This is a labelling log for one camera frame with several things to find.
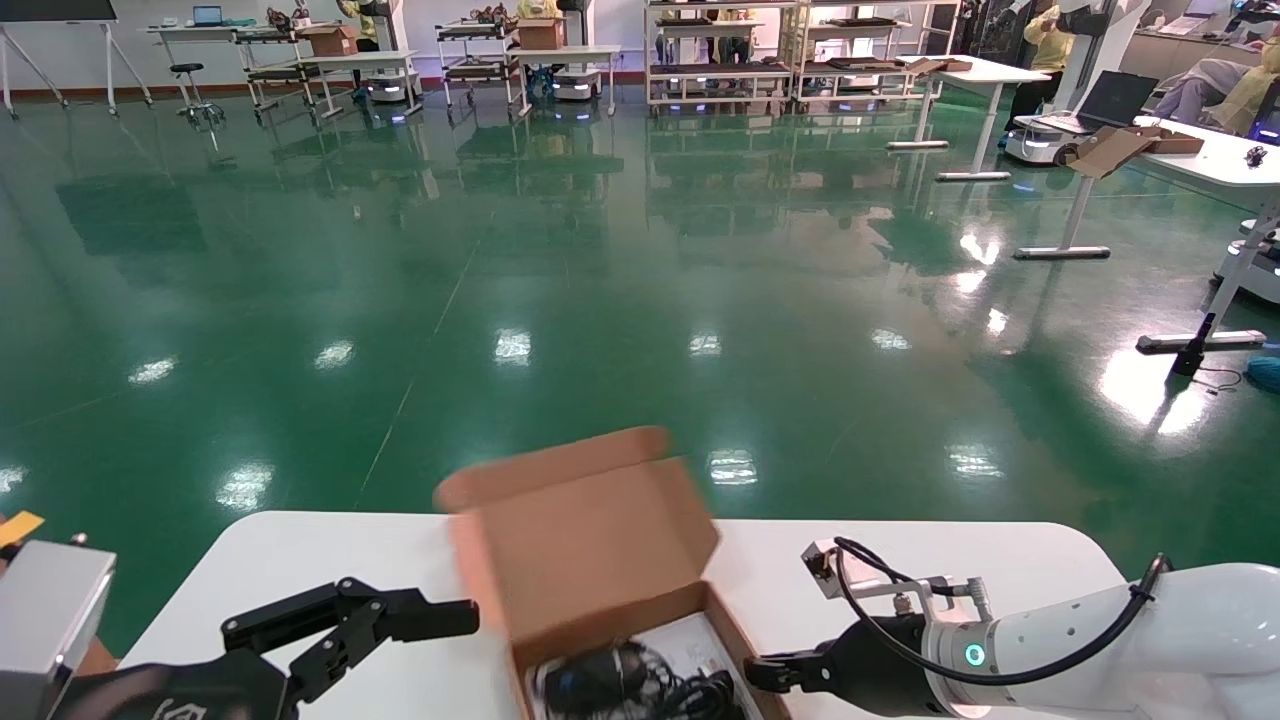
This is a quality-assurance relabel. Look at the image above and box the white desk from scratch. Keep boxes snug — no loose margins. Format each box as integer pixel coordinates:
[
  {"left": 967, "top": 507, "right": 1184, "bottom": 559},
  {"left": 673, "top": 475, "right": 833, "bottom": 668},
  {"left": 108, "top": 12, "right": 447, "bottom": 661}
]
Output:
[{"left": 148, "top": 22, "right": 301, "bottom": 113}]

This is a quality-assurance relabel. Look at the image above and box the black board on stand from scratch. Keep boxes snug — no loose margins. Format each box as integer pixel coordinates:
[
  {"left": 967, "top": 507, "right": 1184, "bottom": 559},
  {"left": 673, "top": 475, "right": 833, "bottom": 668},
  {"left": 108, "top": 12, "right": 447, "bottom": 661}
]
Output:
[{"left": 0, "top": 0, "right": 153, "bottom": 119}]

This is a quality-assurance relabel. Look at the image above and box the grey metal rack cart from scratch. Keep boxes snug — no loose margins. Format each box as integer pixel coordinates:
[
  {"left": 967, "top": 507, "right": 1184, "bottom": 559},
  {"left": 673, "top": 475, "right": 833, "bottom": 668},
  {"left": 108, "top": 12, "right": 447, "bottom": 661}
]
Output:
[
  {"left": 237, "top": 28, "right": 323, "bottom": 123},
  {"left": 437, "top": 20, "right": 528, "bottom": 118}
]

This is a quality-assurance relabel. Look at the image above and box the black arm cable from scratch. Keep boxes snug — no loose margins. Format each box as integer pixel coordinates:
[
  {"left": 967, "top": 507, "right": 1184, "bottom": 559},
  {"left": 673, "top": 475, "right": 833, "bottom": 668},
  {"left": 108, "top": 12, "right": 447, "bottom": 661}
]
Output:
[{"left": 833, "top": 537, "right": 1171, "bottom": 689}]

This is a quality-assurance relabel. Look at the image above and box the brown cardboard storage box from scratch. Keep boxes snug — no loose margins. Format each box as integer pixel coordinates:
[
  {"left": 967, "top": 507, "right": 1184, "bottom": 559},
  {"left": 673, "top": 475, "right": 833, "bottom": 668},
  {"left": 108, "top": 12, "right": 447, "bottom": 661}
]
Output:
[{"left": 435, "top": 427, "right": 791, "bottom": 720}]

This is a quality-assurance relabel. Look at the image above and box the black wired computer mouse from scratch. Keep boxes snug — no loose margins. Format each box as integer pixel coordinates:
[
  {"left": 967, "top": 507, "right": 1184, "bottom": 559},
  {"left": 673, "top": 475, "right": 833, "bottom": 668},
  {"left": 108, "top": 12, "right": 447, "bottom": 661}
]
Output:
[{"left": 540, "top": 643, "right": 656, "bottom": 719}]

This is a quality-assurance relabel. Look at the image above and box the standing person in yellow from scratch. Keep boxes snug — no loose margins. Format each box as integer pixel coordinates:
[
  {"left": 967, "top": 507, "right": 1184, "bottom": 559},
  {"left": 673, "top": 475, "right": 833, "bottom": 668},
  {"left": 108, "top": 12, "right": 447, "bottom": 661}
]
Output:
[
  {"left": 335, "top": 0, "right": 383, "bottom": 53},
  {"left": 1008, "top": 3, "right": 1078, "bottom": 123}
]

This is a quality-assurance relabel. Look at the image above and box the black open laptop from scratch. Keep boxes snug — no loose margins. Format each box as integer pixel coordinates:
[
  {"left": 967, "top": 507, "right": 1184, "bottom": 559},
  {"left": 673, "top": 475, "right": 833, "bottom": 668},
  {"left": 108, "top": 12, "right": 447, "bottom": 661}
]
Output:
[{"left": 1040, "top": 70, "right": 1160, "bottom": 137}]

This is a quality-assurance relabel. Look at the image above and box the white shelf rack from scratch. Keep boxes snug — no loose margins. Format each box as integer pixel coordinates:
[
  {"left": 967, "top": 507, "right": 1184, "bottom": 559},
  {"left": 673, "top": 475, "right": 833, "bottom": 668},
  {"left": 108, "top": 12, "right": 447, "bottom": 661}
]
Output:
[
  {"left": 798, "top": 0, "right": 963, "bottom": 109},
  {"left": 645, "top": 0, "right": 803, "bottom": 113}
]

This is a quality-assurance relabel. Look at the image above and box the black floor stand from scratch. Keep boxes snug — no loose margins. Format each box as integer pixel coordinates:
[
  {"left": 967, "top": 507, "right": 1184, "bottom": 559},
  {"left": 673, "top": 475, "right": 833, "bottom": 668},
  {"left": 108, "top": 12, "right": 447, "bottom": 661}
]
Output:
[{"left": 1168, "top": 313, "right": 1218, "bottom": 378}]

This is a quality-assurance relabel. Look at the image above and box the seated person in yellow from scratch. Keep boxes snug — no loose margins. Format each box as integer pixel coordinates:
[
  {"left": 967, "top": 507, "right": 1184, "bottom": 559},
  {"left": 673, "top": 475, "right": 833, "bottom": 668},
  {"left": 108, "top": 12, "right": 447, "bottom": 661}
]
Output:
[{"left": 1153, "top": 15, "right": 1280, "bottom": 138}]

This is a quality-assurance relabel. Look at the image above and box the black round stool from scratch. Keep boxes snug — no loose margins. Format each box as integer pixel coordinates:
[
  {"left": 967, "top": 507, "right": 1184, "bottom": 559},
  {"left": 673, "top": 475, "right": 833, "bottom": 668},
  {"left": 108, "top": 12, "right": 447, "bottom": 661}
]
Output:
[{"left": 168, "top": 63, "right": 227, "bottom": 128}]

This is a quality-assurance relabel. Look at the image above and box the open brown cardboard box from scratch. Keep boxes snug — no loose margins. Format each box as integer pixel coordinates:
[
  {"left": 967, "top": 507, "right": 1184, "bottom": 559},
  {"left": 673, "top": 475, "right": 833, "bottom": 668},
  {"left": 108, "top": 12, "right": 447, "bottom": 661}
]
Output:
[{"left": 1065, "top": 125, "right": 1206, "bottom": 181}]

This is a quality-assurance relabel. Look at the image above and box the white printed paper sheet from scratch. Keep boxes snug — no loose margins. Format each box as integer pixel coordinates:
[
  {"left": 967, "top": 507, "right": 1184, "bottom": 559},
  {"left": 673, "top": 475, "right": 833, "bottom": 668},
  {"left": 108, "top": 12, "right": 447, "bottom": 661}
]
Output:
[{"left": 640, "top": 612, "right": 749, "bottom": 701}]

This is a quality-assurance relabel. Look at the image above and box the large white table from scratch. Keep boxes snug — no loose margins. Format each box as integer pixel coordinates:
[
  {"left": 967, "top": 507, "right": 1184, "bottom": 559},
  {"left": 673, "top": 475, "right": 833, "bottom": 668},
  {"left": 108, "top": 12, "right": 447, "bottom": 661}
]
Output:
[{"left": 1013, "top": 115, "right": 1280, "bottom": 354}]

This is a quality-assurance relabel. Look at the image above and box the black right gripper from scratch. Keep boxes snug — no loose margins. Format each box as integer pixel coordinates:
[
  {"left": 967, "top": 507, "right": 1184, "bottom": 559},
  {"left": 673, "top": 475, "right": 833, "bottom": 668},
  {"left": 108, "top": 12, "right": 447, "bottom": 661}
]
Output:
[{"left": 745, "top": 615, "right": 941, "bottom": 719}]

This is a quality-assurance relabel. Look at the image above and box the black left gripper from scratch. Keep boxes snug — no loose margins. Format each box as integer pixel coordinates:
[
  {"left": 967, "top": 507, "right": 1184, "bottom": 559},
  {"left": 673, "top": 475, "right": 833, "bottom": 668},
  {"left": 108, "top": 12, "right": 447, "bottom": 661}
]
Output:
[{"left": 50, "top": 577, "right": 481, "bottom": 720}]

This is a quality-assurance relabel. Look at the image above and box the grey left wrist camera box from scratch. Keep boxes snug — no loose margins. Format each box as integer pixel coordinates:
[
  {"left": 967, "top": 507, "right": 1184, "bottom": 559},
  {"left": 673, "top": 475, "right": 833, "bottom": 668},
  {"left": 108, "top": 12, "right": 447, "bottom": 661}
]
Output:
[{"left": 0, "top": 540, "right": 118, "bottom": 720}]

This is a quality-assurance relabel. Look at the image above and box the white wheeled robot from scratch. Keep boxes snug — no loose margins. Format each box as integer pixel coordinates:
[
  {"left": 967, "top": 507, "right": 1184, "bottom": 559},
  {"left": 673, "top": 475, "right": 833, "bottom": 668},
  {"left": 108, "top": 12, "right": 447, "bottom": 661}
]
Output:
[{"left": 1003, "top": 0, "right": 1156, "bottom": 167}]

